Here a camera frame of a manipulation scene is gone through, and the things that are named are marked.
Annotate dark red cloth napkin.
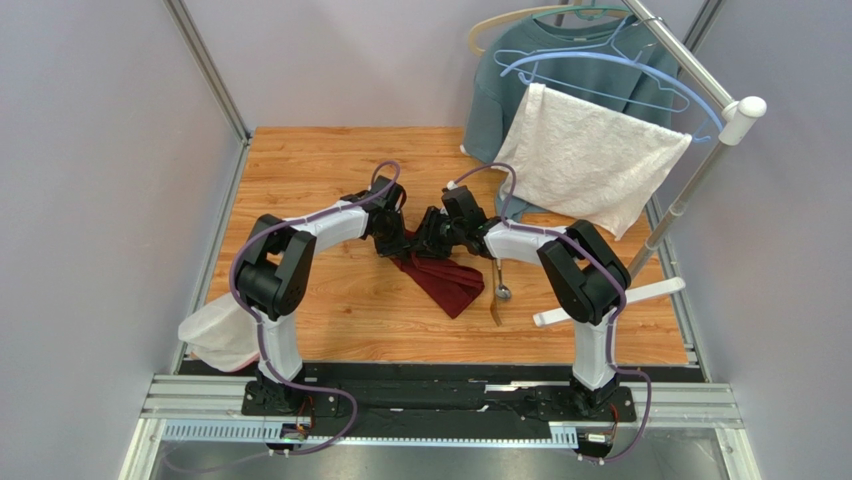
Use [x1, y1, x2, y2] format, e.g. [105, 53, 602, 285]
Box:
[392, 254, 485, 319]

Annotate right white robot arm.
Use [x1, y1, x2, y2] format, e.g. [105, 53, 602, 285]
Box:
[407, 187, 631, 416]

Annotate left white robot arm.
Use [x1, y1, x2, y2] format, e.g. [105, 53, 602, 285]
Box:
[229, 175, 406, 415]

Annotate silver metal spoon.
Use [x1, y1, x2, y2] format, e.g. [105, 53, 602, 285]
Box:
[493, 259, 512, 301]

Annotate white towel on hanger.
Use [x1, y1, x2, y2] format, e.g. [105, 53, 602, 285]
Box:
[495, 83, 693, 239]

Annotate beige wooden hanger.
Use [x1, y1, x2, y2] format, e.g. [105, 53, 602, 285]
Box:
[467, 1, 590, 57]

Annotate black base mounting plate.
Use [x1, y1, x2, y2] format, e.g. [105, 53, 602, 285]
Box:
[179, 361, 707, 441]

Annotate white mesh bag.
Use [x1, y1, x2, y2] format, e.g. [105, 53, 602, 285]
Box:
[178, 293, 259, 373]

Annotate teal sweatshirt on hanger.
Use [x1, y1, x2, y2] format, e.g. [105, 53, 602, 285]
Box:
[461, 17, 692, 236]

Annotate light blue clothes hanger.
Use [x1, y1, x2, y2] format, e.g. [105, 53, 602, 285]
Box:
[486, 15, 723, 143]

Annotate metal clothes rack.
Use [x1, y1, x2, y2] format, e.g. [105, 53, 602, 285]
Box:
[532, 0, 768, 329]

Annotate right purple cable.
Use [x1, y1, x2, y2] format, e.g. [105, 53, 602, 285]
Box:
[445, 162, 654, 464]

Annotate aluminium frame rail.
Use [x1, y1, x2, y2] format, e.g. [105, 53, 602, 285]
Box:
[163, 0, 252, 145]

